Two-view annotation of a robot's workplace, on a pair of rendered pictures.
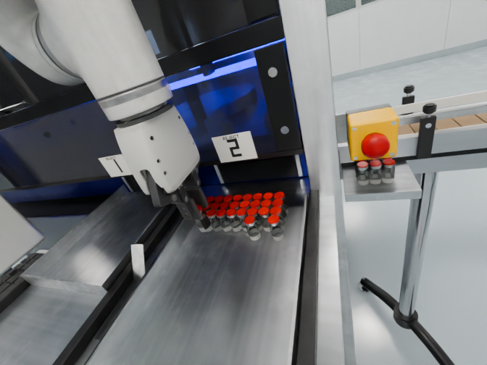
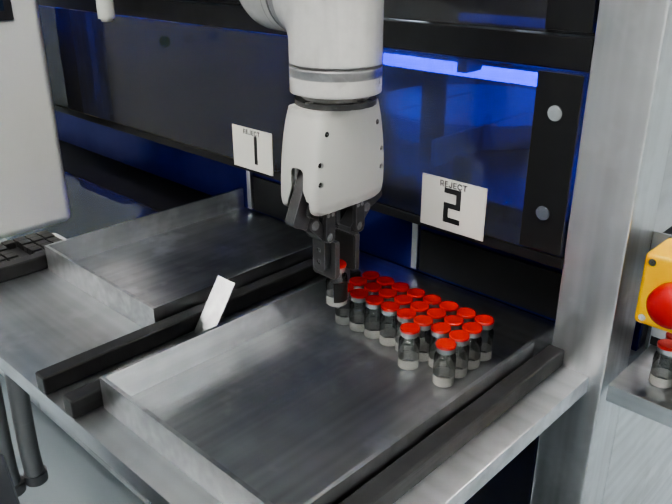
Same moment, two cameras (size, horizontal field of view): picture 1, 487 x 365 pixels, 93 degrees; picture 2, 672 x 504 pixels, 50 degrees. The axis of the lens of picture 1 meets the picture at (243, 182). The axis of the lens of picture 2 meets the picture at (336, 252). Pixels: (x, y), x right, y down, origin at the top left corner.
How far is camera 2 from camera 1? 33 cm
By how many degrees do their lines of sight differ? 17
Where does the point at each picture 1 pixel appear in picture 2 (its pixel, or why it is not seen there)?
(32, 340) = (35, 331)
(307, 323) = (396, 471)
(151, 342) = (185, 404)
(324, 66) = (634, 138)
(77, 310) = (103, 328)
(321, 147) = (592, 271)
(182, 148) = (360, 164)
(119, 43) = (346, 19)
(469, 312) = not seen: outside the picture
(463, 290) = not seen: outside the picture
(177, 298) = (244, 378)
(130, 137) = (303, 123)
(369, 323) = not seen: outside the picture
